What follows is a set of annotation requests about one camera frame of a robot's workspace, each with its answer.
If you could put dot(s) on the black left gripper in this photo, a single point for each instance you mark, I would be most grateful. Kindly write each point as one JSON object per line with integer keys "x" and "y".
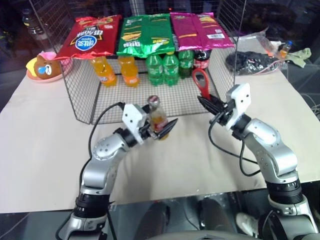
{"x": 148, "y": 131}

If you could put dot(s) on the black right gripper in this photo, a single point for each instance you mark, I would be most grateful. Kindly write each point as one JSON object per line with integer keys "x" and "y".
{"x": 226, "y": 113}

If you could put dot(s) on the glass bottle with orange drink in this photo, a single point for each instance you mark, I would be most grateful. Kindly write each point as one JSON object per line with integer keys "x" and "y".
{"x": 158, "y": 117}

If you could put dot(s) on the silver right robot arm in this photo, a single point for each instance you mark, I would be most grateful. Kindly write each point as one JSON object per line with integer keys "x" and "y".
{"x": 272, "y": 152}

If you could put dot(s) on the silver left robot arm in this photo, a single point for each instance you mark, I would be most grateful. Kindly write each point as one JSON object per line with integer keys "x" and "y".
{"x": 100, "y": 172}

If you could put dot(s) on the dark cola plastic bottle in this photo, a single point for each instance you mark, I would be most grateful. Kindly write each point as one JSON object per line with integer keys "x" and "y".
{"x": 202, "y": 60}

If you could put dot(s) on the green soda plastic bottle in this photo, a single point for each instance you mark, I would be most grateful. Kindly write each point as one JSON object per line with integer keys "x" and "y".
{"x": 171, "y": 70}
{"x": 186, "y": 63}
{"x": 155, "y": 71}

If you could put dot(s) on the orange soda plastic bottle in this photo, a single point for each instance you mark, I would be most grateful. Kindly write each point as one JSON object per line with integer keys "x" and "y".
{"x": 105, "y": 72}
{"x": 128, "y": 72}

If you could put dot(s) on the small orange drink bottle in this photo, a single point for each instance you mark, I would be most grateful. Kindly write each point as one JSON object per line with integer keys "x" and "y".
{"x": 285, "y": 51}

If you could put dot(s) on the clear water bottle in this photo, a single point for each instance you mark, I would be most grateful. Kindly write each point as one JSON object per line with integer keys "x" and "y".
{"x": 33, "y": 25}

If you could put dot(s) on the black crumpled bag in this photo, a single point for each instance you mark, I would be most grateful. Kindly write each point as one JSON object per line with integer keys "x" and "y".
{"x": 252, "y": 62}

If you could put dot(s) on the magenta chips bag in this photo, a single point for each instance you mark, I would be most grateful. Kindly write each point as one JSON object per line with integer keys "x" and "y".
{"x": 200, "y": 30}

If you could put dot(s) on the clear plastic bag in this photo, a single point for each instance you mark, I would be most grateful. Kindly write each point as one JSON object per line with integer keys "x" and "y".
{"x": 257, "y": 40}

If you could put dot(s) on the green chips bag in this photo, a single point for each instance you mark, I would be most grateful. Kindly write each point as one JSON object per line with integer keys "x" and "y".
{"x": 143, "y": 35}

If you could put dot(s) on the green cloth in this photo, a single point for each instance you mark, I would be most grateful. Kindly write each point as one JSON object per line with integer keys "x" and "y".
{"x": 300, "y": 56}

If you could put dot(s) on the dark rounded shape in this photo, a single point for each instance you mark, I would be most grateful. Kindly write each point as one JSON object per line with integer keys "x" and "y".
{"x": 160, "y": 220}

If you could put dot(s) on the red chips bag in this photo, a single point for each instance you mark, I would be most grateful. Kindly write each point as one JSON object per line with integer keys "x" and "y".
{"x": 87, "y": 40}

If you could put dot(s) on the bear plush on pink plate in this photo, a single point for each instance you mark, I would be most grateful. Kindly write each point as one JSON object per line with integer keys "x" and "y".
{"x": 65, "y": 65}

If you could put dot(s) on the brown bear plush toy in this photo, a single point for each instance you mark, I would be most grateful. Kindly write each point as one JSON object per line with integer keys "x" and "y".
{"x": 46, "y": 68}

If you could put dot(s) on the white shoe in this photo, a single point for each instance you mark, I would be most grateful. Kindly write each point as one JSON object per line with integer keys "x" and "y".
{"x": 246, "y": 222}

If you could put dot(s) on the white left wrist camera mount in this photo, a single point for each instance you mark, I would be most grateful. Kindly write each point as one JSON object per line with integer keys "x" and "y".
{"x": 133, "y": 120}

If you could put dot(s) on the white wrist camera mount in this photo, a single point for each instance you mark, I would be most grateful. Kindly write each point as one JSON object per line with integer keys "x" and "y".
{"x": 133, "y": 120}
{"x": 238, "y": 100}

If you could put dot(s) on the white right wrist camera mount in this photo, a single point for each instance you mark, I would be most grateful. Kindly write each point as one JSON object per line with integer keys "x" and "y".
{"x": 238, "y": 100}

